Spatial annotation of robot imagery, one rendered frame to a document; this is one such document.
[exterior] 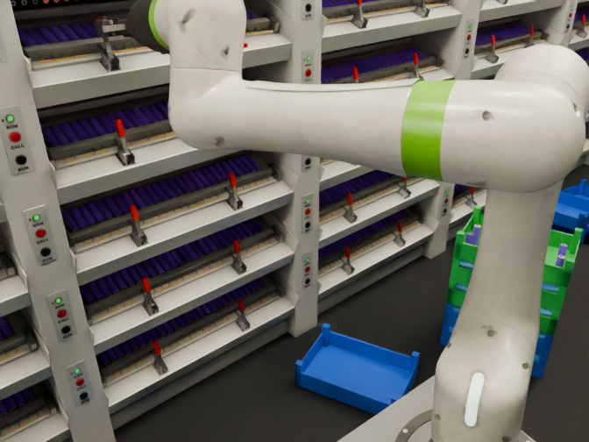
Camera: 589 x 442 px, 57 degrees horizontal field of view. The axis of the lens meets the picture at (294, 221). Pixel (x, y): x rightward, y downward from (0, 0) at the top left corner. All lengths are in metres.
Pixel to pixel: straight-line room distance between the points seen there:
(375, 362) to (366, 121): 1.15
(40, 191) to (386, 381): 1.05
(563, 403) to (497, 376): 0.90
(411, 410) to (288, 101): 0.65
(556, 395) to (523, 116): 1.24
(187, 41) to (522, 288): 0.61
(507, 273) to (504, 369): 0.14
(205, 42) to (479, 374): 0.59
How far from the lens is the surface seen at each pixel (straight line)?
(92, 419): 1.48
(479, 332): 0.90
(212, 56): 0.77
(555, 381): 1.80
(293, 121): 0.69
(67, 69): 1.14
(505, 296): 0.92
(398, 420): 1.09
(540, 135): 0.60
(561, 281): 1.59
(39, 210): 1.16
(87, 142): 1.22
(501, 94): 0.62
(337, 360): 1.70
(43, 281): 1.22
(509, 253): 0.87
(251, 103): 0.73
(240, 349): 1.70
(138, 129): 1.27
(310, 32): 1.41
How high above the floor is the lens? 1.16
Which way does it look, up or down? 29 degrees down
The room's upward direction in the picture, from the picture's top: 1 degrees counter-clockwise
